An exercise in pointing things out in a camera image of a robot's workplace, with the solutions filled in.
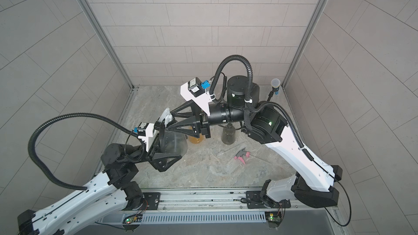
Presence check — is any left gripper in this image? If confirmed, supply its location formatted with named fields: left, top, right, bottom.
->
left=128, top=132, right=184, bottom=175

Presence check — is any orange plastic bottle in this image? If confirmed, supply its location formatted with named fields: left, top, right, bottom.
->
left=188, top=133, right=205, bottom=144

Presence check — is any black white spray nozzle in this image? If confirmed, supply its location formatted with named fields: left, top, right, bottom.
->
left=154, top=108, right=173, bottom=131

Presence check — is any clear spray nozzle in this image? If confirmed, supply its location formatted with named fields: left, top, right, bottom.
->
left=215, top=143, right=246, bottom=157

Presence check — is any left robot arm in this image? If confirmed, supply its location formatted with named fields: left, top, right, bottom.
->
left=17, top=134, right=188, bottom=235

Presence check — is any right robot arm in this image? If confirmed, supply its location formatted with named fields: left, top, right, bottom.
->
left=160, top=76, right=342, bottom=208

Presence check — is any pink grey spray nozzle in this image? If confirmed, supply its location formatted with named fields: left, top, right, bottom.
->
left=234, top=149, right=250, bottom=165

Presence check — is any dark grey bottle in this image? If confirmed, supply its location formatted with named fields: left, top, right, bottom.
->
left=221, top=123, right=236, bottom=145

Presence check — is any microphone on black stand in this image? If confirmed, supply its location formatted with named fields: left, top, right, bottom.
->
left=267, top=78, right=281, bottom=102

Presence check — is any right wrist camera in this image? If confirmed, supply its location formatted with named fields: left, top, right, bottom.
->
left=180, top=77, right=211, bottom=115

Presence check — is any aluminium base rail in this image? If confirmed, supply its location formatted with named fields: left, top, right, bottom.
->
left=63, top=186, right=339, bottom=226

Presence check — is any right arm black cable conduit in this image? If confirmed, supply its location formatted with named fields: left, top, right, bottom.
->
left=208, top=54, right=314, bottom=161

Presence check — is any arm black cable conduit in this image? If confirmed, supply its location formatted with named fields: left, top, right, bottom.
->
left=27, top=112, right=141, bottom=191
left=208, top=54, right=314, bottom=161

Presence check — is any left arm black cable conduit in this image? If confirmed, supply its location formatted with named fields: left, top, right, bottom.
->
left=27, top=112, right=141, bottom=191

